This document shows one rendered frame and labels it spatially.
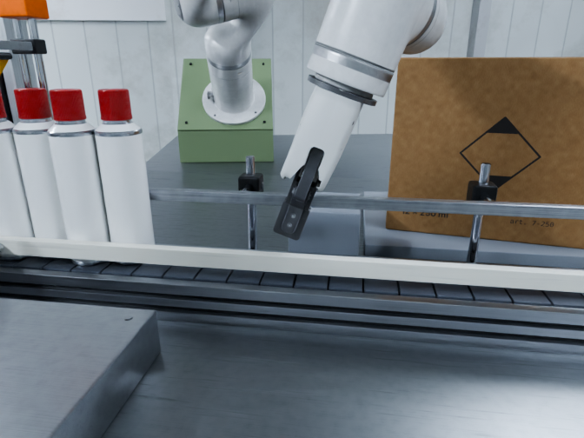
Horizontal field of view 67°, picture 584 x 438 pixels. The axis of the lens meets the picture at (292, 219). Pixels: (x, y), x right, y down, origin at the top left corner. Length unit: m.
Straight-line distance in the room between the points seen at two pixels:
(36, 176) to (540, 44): 3.75
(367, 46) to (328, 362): 0.30
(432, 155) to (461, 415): 0.41
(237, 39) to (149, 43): 2.38
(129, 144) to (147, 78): 3.00
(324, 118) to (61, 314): 0.32
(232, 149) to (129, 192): 0.82
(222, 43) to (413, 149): 0.63
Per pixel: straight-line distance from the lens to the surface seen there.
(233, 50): 1.17
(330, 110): 0.42
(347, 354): 0.47
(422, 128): 0.71
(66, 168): 0.55
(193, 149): 1.35
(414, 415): 0.42
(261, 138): 1.33
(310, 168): 0.44
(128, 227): 0.55
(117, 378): 0.42
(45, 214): 0.60
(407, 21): 0.45
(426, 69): 0.70
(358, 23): 0.43
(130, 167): 0.53
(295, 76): 3.43
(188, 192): 0.56
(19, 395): 0.40
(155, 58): 3.51
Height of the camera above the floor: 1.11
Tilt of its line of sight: 20 degrees down
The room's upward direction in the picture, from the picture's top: straight up
